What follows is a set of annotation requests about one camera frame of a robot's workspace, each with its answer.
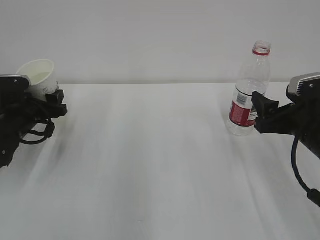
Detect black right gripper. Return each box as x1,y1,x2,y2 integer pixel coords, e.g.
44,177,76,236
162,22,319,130
251,91,320,137

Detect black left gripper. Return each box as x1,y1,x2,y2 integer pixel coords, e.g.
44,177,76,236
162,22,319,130
0,86,68,140

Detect white paper cup green print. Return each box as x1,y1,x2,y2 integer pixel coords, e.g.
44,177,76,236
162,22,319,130
16,59,59,102

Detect clear plastic water bottle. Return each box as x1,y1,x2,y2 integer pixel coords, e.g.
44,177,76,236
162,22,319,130
226,40,271,136

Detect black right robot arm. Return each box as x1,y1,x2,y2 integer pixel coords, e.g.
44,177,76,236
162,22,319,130
251,91,320,157

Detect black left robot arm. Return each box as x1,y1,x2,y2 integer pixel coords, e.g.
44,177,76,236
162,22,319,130
0,89,68,167

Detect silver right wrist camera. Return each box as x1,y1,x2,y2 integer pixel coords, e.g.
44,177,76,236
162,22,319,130
286,72,320,103

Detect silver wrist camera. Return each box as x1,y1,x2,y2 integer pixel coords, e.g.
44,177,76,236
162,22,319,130
0,74,31,89
286,72,320,103

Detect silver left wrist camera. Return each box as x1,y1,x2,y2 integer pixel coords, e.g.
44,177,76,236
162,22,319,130
0,74,31,89

